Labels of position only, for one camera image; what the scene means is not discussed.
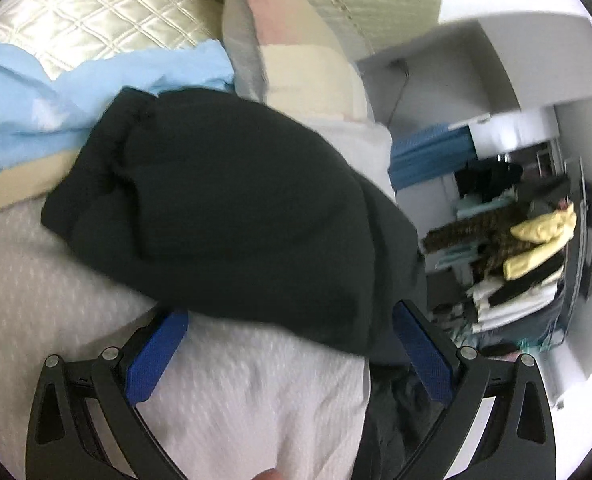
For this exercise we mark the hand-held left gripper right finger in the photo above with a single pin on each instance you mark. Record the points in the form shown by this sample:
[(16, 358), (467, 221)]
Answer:
[(420, 355)]

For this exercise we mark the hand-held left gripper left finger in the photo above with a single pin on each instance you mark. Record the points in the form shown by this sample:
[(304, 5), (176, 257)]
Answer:
[(156, 355)]

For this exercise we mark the black jacket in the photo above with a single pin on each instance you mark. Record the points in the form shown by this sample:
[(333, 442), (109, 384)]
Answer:
[(226, 200)]

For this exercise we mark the metal clothes rack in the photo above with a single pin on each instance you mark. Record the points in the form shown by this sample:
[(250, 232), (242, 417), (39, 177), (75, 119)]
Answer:
[(588, 240)]

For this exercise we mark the white hoodie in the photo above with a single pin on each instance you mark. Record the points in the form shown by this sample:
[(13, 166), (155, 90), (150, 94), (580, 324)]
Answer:
[(505, 310)]

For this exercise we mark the grey bed blanket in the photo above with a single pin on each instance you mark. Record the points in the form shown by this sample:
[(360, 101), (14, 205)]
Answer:
[(51, 285)]

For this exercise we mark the black hanging sweater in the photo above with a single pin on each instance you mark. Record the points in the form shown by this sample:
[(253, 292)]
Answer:
[(525, 282)]

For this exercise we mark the leopard print scarf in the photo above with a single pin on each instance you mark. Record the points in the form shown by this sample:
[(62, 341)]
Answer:
[(465, 230)]

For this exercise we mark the yellow fleece jacket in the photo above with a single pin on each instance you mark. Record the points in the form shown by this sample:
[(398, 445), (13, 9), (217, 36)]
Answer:
[(540, 227)]

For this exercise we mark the black hanging coat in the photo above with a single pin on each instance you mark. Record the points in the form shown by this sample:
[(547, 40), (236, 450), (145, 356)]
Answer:
[(485, 177)]

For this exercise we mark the blue curtain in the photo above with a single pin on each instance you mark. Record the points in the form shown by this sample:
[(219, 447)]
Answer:
[(425, 155)]

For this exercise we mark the beige bed sheet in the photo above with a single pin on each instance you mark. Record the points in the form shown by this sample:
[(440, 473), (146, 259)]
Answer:
[(6, 190)]

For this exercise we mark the light blue cloth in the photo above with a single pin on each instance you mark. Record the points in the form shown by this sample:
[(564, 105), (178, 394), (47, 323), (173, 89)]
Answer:
[(16, 110)]

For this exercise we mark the pink grey cream pillow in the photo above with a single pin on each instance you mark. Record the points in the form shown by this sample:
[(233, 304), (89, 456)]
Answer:
[(286, 75)]

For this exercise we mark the cream quilted headboard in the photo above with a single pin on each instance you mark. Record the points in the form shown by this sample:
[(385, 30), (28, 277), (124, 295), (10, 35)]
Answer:
[(101, 15)]

